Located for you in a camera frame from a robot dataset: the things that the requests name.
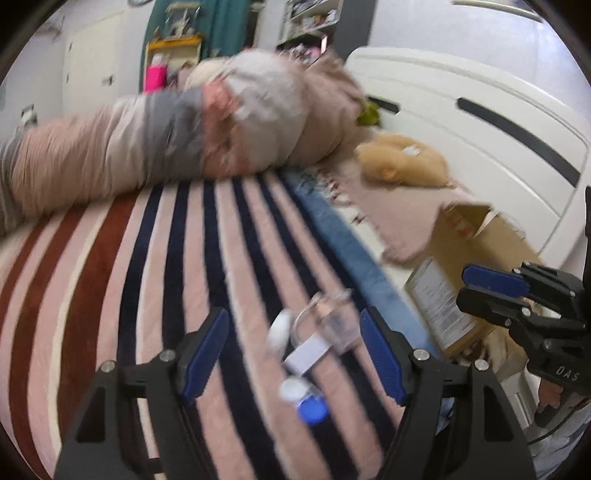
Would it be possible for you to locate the person's right hand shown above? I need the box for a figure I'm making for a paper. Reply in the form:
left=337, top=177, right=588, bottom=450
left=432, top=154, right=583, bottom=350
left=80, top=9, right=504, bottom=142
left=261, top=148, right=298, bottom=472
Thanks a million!
left=538, top=379, right=563, bottom=411

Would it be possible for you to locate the striped pink blanket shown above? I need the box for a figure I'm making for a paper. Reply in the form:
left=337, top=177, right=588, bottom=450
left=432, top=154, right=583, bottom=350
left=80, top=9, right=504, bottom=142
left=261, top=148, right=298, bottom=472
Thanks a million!
left=1, top=171, right=432, bottom=479

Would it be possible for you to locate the tan plush toy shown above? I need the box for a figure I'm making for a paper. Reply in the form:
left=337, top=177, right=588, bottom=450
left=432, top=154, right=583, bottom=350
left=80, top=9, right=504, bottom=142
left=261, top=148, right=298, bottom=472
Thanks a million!
left=355, top=133, right=450, bottom=188

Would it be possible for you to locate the open cardboard box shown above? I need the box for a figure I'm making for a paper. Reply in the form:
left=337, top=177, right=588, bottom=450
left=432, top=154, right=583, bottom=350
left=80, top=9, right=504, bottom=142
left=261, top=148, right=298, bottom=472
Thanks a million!
left=403, top=202, right=546, bottom=361

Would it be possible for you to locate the white bed headboard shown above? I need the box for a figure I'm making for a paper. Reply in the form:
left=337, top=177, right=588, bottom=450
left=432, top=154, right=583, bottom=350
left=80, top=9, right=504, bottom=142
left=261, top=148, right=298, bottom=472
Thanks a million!
left=346, top=47, right=590, bottom=267

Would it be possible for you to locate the small white round jar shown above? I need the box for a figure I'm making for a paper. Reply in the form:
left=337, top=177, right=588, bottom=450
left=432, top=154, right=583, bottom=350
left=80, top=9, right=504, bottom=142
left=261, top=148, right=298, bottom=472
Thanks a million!
left=266, top=309, right=294, bottom=358

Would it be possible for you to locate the blue cap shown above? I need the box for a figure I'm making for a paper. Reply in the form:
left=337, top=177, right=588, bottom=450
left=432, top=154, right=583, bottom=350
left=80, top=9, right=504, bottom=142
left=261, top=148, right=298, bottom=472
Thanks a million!
left=279, top=376, right=329, bottom=426

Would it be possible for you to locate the beige pillow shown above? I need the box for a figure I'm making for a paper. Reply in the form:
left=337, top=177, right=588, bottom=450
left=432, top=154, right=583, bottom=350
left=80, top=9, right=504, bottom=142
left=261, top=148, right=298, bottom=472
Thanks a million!
left=318, top=127, right=476, bottom=265

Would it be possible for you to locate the white door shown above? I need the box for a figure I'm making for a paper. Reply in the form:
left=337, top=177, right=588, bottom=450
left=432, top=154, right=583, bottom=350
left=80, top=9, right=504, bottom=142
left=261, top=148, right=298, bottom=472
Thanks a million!
left=63, top=13, right=122, bottom=115

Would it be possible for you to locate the yellow shelf cabinet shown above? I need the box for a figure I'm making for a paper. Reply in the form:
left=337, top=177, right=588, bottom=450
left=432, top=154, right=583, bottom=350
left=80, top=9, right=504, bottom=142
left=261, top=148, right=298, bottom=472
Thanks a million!
left=141, top=34, right=202, bottom=93

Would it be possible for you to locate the dark bookshelf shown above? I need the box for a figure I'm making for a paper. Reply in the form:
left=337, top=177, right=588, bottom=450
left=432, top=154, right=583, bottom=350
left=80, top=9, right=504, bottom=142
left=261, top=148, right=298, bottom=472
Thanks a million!
left=276, top=0, right=377, bottom=61

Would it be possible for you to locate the rolled striped duvet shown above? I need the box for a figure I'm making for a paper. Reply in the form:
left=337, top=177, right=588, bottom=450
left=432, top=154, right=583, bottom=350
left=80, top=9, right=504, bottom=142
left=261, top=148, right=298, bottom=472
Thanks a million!
left=1, top=49, right=367, bottom=234

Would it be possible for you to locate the white adapter with cable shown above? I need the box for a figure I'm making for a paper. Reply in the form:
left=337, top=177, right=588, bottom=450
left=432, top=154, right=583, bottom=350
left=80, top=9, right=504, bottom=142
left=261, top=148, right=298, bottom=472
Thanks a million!
left=283, top=289, right=353, bottom=377

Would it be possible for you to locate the green plush toy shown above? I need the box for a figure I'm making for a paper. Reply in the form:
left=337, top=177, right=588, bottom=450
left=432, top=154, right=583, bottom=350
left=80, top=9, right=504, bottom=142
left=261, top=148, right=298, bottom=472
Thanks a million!
left=356, top=102, right=381, bottom=127

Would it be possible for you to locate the teal curtain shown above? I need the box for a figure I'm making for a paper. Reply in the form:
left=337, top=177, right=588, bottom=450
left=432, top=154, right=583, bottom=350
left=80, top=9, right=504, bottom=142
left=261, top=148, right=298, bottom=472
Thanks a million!
left=138, top=0, right=250, bottom=91

